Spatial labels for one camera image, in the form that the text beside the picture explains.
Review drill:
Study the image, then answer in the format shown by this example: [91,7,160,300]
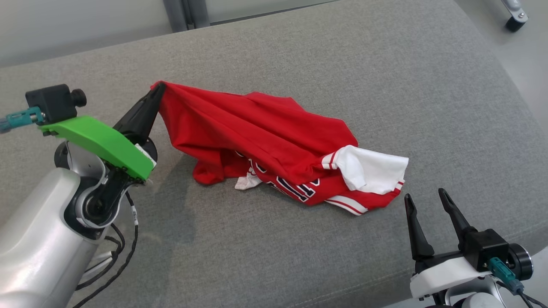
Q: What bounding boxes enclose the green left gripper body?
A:
[41,115,158,182]

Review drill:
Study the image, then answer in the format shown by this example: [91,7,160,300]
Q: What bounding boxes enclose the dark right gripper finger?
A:
[438,189,477,251]
[405,194,434,261]

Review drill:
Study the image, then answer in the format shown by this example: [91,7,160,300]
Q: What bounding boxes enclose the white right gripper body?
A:
[410,251,503,300]

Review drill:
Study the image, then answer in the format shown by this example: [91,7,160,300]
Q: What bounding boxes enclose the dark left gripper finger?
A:
[113,82,166,136]
[131,86,167,144]

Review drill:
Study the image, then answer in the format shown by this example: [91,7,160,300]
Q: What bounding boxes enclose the red jersey with white sleeves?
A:
[151,80,409,216]

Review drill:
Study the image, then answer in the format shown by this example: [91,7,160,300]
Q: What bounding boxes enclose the grey leg with black caster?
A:
[501,0,529,33]

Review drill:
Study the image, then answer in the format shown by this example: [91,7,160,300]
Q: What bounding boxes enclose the teal right camera connector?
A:
[488,257,525,296]

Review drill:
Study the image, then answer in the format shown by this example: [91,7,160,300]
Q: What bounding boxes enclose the teal camera connector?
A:
[0,107,45,134]
[488,257,525,296]

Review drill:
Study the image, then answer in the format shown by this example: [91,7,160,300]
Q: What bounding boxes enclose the teal left camera connector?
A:
[0,107,45,134]

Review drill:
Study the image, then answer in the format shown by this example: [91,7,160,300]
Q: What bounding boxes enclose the black cable with white label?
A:
[66,192,140,308]

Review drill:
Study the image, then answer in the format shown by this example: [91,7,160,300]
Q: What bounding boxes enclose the black right camera cable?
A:
[497,280,548,308]

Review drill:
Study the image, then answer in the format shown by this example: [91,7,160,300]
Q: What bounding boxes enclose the thin black cable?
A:
[75,222,126,291]

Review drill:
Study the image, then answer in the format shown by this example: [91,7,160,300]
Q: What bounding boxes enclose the grey double wall post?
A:
[163,0,210,33]

